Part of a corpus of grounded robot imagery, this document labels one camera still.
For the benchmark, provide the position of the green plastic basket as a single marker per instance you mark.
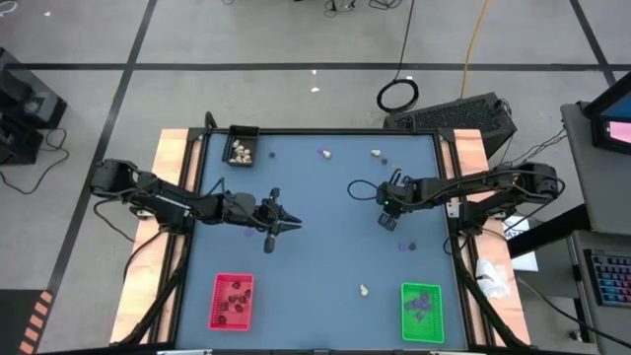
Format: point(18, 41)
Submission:
point(434, 330)

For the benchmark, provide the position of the backlit keyboard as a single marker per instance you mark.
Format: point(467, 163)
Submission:
point(611, 278)

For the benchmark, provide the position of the wooden side board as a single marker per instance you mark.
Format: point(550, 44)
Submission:
point(162, 148)
point(473, 148)

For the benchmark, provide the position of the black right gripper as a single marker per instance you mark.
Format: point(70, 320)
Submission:
point(399, 194)

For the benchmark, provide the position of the black computer tower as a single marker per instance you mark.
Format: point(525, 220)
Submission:
point(453, 118)

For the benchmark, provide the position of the grey metal bracket plate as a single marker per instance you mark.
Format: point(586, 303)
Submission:
point(452, 209)

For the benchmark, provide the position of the white crumpled cloth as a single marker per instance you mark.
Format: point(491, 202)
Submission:
point(490, 278)

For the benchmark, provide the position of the computer monitor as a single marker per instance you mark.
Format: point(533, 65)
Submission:
point(616, 130)

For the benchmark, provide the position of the black equipment stack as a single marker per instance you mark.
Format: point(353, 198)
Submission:
point(24, 113)

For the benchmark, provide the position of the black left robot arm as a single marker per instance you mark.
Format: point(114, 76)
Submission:
point(162, 202)

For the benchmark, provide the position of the black mat orange stripes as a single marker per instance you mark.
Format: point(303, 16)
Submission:
point(15, 325)

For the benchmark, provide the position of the black mesh bin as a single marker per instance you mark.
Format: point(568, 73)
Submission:
point(229, 148)

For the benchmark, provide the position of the white paper sheet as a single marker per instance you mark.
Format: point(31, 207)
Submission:
point(522, 256)

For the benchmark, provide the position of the black desk leg bar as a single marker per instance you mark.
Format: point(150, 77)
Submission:
point(547, 232)

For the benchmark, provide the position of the red plastic basket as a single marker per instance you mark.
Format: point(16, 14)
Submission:
point(217, 286)

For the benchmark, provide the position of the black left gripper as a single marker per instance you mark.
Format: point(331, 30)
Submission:
point(246, 209)

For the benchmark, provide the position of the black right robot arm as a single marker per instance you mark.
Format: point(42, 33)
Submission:
point(473, 187)

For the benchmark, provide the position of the black support strut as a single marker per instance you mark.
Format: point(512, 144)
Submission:
point(145, 319)
point(490, 315)

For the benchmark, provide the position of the grey desk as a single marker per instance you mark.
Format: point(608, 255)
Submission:
point(591, 187)
point(581, 296)

